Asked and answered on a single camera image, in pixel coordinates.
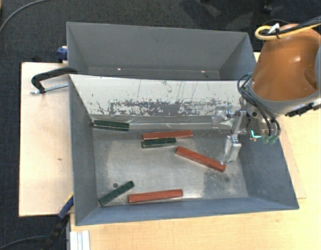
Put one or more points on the dark green flat block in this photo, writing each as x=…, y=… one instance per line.
x=111, y=125
x=116, y=193
x=158, y=142

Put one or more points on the grey metal bin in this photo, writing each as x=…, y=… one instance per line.
x=160, y=165

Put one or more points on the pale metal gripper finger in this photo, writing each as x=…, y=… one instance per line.
x=232, y=147
x=218, y=119

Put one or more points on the red-brown flat block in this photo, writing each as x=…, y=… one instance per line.
x=155, y=196
x=167, y=134
x=199, y=159

